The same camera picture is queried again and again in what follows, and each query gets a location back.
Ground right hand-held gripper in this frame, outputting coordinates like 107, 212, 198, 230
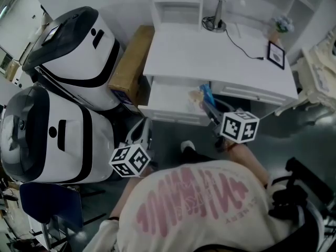
202, 98, 260, 144

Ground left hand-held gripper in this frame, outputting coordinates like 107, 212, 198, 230
109, 118, 154, 179

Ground white desk drawer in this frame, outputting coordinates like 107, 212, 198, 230
138, 76, 211, 127

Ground person's right forearm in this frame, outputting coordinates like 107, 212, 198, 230
227, 142, 270, 186

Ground person's left forearm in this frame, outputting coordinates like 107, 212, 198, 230
109, 176, 148, 220

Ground wide white closed drawer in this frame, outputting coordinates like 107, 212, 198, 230
211, 84, 286, 107

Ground person's white shoe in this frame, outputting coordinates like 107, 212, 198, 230
180, 140, 196, 152

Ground person's black trouser leg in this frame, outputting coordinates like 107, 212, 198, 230
181, 148, 218, 165

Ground white desk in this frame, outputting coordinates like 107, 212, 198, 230
138, 22, 300, 127

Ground white and black robot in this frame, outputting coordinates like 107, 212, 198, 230
22, 6, 124, 112
0, 86, 116, 185

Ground brown cardboard box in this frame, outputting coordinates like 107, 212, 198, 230
108, 25, 155, 114

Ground silver desk lamp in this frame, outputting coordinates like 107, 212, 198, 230
202, 0, 248, 33

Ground person's white printed shirt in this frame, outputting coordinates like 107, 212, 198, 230
86, 159, 300, 252

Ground cream ornate dressing table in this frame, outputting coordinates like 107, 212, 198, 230
274, 26, 336, 117

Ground blue flowers in vase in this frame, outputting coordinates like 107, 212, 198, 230
270, 14, 295, 46

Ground blue chair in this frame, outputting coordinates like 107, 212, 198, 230
19, 182, 107, 252

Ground black office chair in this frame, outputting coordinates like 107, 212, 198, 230
269, 156, 336, 252

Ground black lamp cable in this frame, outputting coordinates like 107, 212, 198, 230
225, 27, 265, 61

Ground black picture frame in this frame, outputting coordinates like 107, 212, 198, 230
267, 40, 286, 70

